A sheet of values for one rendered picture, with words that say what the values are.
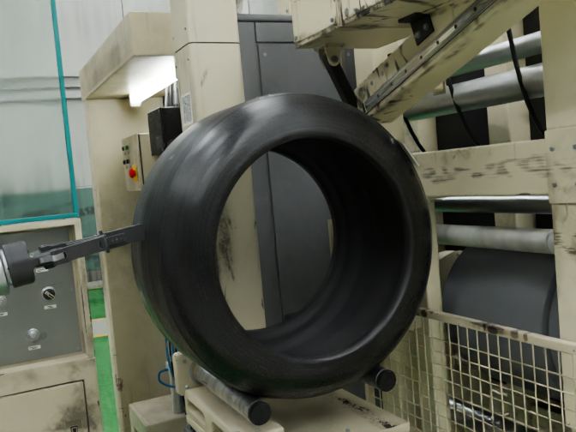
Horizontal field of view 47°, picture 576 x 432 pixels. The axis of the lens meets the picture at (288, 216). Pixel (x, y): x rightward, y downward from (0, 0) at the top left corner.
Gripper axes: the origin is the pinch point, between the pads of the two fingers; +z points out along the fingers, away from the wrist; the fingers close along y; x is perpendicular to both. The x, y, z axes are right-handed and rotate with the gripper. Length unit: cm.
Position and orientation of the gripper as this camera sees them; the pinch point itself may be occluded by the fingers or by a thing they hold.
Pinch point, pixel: (124, 236)
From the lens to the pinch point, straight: 123.5
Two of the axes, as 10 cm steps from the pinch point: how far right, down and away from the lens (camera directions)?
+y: -4.3, -0.2, 9.0
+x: 2.1, 9.7, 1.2
